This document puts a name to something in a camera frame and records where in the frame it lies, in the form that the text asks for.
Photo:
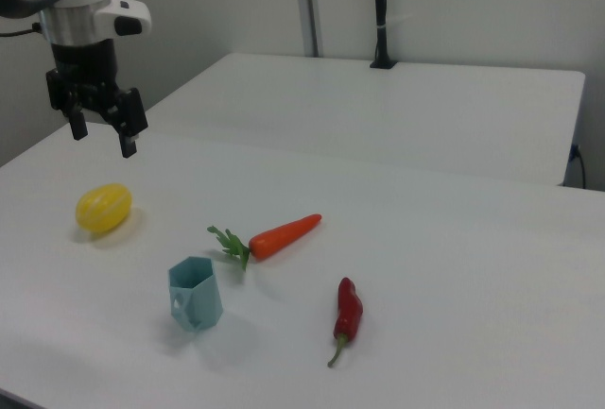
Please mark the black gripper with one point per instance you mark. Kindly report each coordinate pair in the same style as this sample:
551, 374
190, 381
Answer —
85, 73

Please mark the teal faceted mug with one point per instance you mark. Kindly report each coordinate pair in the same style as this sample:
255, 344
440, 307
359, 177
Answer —
203, 300

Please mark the yellow striped melon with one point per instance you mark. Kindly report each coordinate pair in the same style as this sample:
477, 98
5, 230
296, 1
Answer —
104, 208

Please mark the orange toy carrot green leaves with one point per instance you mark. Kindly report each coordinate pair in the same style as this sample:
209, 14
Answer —
283, 236

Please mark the white side table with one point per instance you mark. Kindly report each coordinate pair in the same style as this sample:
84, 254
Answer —
378, 116

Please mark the red chili pepper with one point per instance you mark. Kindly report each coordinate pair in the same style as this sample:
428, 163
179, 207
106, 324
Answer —
350, 310

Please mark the black camera pole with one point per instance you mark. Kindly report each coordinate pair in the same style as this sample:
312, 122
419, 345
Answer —
381, 12

